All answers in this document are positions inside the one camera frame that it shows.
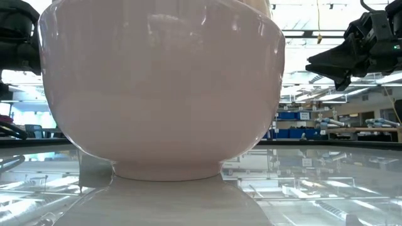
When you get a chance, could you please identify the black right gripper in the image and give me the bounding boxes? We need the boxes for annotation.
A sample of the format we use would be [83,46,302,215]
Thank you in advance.
[305,9,402,92]

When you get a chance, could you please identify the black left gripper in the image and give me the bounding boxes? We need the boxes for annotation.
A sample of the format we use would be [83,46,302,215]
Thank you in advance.
[0,0,42,76]

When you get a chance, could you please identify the wooden workbench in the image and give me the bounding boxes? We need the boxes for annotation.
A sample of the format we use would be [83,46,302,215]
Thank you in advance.
[325,126,402,143]

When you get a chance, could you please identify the blue storage bins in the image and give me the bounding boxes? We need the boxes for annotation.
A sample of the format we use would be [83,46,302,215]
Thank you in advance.
[263,110,321,140]

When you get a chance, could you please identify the pale cream bowl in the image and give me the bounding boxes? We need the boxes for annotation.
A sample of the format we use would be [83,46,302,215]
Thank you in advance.
[37,0,286,182]

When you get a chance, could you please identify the hanging yellow cable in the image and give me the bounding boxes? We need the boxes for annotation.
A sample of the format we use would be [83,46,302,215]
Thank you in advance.
[315,0,323,45]

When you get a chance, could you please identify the black metal table frame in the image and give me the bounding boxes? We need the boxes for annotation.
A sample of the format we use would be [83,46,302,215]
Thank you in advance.
[0,137,402,151]

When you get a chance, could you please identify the black cable bundle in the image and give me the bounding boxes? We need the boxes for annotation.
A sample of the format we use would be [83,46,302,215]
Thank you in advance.
[0,120,28,141]

